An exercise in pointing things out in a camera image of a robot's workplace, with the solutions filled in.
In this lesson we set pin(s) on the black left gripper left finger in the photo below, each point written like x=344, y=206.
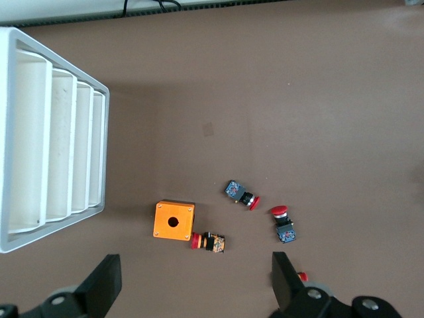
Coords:
x=102, y=285

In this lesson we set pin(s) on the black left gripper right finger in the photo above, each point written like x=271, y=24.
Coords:
x=285, y=285

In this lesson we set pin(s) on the red mushroom button orange block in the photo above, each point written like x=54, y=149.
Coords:
x=217, y=243
x=302, y=275

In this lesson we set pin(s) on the red mushroom button blue block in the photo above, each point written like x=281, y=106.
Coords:
x=233, y=189
x=285, y=232

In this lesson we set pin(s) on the white slotted rack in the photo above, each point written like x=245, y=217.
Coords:
x=33, y=132

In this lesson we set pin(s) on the orange button enclosure box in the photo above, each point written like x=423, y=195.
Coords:
x=165, y=228

